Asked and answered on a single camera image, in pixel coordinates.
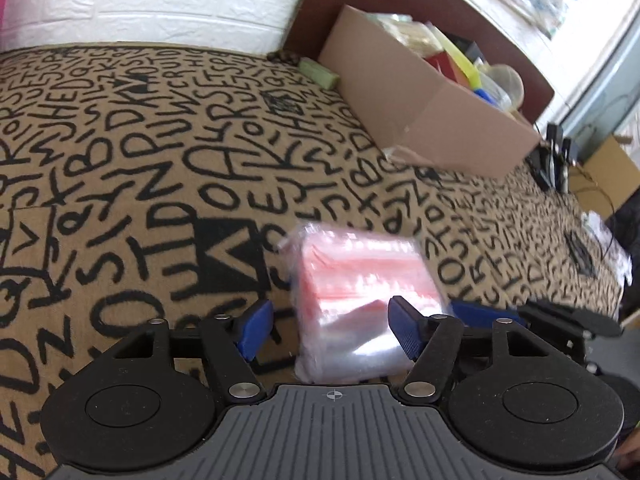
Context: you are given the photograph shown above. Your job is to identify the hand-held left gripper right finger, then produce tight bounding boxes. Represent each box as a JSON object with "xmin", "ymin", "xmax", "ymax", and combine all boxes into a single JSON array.
[{"xmin": 387, "ymin": 296, "xmax": 544, "ymax": 406}]

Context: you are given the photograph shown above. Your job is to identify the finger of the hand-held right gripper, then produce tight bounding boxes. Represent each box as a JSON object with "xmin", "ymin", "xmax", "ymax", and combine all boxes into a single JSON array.
[{"xmin": 450, "ymin": 298, "xmax": 624, "ymax": 339}]

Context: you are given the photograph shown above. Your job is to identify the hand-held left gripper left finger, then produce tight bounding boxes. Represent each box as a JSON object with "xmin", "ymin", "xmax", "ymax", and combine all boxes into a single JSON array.
[{"xmin": 112, "ymin": 300, "xmax": 275, "ymax": 404}]

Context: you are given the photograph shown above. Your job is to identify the clear zip bag pack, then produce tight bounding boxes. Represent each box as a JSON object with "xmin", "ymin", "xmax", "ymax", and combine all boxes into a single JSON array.
[{"xmin": 277, "ymin": 222, "xmax": 448, "ymax": 386}]

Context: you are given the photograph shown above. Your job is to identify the brown cardboard box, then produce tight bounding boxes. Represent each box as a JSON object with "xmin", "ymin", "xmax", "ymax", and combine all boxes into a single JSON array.
[{"xmin": 317, "ymin": 4, "xmax": 543, "ymax": 179}]

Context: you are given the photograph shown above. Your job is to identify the yellow medicine box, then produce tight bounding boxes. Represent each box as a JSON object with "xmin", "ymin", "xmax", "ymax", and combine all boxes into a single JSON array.
[{"xmin": 432, "ymin": 22, "xmax": 484, "ymax": 89}]

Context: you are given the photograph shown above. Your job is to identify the open cardboard carton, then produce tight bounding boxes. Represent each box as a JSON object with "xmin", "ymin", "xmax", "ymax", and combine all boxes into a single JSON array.
[{"xmin": 567, "ymin": 135, "xmax": 640, "ymax": 221}]

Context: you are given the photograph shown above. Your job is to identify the letter print mat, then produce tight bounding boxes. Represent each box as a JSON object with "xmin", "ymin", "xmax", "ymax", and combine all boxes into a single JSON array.
[{"xmin": 0, "ymin": 42, "xmax": 627, "ymax": 480}]

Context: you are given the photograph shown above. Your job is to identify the small green box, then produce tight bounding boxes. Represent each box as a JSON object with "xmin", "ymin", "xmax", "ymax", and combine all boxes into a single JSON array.
[{"xmin": 298, "ymin": 57, "xmax": 342, "ymax": 89}]

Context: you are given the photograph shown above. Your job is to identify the red box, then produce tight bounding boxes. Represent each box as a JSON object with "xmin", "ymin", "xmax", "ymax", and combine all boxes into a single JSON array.
[{"xmin": 425, "ymin": 50, "xmax": 473, "ymax": 89}]

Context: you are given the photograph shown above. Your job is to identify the cotton swab bag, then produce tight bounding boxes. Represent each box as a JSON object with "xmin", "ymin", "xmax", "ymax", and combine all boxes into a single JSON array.
[{"xmin": 375, "ymin": 12, "xmax": 446, "ymax": 56}]

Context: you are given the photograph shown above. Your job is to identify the dark brown headboard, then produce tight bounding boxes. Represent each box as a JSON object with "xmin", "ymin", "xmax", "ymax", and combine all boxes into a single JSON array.
[{"xmin": 282, "ymin": 0, "xmax": 556, "ymax": 124}]

